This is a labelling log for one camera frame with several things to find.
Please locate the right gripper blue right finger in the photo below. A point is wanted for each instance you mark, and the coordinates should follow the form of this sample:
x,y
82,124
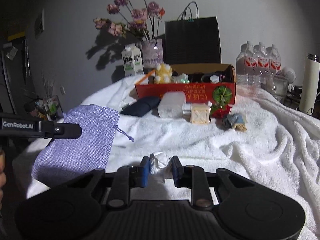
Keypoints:
x,y
177,170

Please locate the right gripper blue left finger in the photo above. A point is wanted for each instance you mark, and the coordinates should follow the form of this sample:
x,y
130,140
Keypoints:
x,y
144,171

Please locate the white paper ball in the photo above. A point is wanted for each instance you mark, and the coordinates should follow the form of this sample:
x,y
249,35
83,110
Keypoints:
x,y
160,163

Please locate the purple drawstring pouch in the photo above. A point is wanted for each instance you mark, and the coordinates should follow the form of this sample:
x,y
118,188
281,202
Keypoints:
x,y
65,159

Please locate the white round ribbed cap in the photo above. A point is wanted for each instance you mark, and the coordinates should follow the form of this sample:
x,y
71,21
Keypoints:
x,y
214,79

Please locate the person's left hand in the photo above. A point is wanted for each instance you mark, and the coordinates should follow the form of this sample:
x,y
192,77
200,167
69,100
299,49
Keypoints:
x,y
3,178

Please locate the dark blue case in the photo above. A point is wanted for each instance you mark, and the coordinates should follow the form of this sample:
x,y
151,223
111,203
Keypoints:
x,y
141,107

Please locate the cream cube plug adapter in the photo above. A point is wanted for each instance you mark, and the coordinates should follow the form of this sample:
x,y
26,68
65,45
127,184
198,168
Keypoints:
x,y
199,113

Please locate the white charger block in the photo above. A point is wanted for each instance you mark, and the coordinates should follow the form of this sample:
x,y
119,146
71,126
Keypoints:
x,y
171,105

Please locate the small grey blue figurine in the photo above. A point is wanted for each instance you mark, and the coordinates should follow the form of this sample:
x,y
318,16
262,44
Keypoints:
x,y
236,121

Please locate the white fluffy towel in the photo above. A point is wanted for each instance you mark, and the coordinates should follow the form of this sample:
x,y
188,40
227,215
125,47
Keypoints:
x,y
279,149

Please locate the orange cardboard box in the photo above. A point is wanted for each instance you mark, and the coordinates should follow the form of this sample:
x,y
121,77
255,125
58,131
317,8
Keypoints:
x,y
199,91

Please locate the mint green white trinket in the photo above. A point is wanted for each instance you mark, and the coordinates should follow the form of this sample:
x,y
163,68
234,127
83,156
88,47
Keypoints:
x,y
183,78

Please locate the yellow white plush toy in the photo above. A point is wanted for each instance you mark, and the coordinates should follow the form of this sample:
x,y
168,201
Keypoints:
x,y
163,74

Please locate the white green milk carton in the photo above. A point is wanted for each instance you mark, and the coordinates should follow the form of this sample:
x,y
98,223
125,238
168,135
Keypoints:
x,y
132,60

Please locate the purple glass vase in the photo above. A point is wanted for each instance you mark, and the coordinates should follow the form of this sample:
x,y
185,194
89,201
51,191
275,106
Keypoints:
x,y
152,53

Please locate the shrink-wrapped water bottle pack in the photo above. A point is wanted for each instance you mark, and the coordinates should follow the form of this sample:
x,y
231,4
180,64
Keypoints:
x,y
257,64

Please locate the black paper shopping bag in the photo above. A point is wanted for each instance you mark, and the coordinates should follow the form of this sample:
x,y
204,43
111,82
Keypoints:
x,y
197,42

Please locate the clear glass cup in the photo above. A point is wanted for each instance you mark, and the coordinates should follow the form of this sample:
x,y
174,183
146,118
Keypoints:
x,y
277,86

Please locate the white round lamp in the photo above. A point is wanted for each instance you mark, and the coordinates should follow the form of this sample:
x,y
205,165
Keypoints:
x,y
290,74

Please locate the dried pink purple flowers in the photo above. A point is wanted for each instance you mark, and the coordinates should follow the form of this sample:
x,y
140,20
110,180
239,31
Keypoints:
x,y
143,23

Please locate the white thermos bottle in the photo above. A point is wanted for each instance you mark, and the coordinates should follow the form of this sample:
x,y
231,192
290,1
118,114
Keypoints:
x,y
310,84

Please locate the wire rack with clutter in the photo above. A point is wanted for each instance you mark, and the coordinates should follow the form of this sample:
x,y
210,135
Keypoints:
x,y
47,107

